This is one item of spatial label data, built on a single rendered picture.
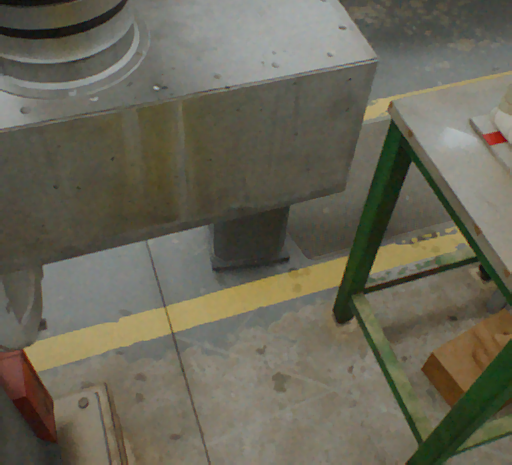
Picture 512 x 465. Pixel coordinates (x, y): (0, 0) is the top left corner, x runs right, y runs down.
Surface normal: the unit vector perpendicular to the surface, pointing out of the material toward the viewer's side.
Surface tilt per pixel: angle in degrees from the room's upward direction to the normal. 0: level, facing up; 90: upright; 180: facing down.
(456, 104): 0
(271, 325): 0
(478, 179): 0
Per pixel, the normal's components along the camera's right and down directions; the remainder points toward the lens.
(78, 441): 0.43, -0.65
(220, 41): 0.05, -0.61
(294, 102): 0.33, 0.76
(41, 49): 0.07, 0.79
